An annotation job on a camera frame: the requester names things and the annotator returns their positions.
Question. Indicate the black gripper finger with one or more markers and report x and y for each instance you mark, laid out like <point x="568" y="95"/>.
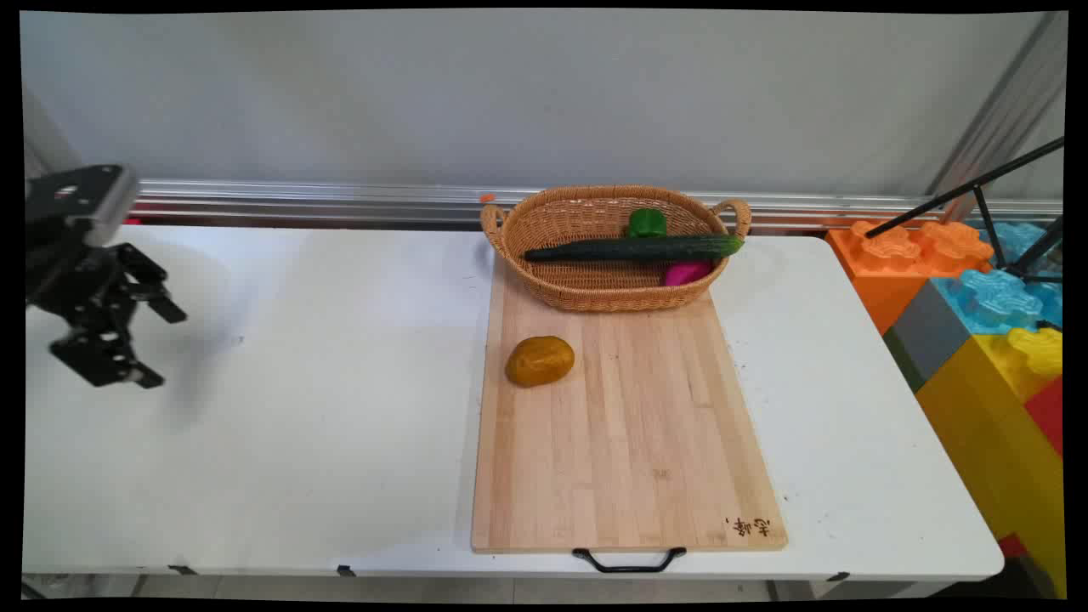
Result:
<point x="104" y="355"/>
<point x="144" y="280"/>

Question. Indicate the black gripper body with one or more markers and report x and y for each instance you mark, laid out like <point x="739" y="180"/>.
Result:
<point x="53" y="276"/>

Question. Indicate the brown potato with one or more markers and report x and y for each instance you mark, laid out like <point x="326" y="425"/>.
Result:
<point x="540" y="361"/>

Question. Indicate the woven wicker basket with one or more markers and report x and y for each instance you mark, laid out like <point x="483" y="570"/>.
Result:
<point x="608" y="255"/>

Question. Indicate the dark green cucumber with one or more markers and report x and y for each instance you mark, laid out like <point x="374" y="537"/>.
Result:
<point x="633" y="248"/>

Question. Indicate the wooden cutting board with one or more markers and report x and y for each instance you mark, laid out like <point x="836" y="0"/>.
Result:
<point x="625" y="425"/>

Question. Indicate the green bell pepper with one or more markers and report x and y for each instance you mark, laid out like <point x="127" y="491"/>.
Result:
<point x="647" y="223"/>

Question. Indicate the magenta toy vegetable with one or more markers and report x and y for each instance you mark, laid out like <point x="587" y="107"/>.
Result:
<point x="685" y="273"/>

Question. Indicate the orange giant building block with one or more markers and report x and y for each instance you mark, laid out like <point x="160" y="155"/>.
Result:
<point x="892" y="255"/>

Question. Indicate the gray giant building block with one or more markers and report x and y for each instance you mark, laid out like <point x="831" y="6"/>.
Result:
<point x="926" y="336"/>

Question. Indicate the blue giant building block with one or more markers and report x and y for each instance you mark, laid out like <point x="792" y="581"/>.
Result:
<point x="1003" y="293"/>

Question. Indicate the black tripod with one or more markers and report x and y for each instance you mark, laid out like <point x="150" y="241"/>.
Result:
<point x="1003" y="212"/>

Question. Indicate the yellow giant building block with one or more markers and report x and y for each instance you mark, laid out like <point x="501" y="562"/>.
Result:
<point x="1011" y="425"/>

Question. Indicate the red giant building block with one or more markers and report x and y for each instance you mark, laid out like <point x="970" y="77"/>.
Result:
<point x="1047" y="412"/>

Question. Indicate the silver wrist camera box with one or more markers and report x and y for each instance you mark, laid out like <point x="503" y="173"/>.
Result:
<point x="83" y="197"/>

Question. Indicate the aluminium rail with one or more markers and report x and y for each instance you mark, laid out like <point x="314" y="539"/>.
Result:
<point x="510" y="204"/>

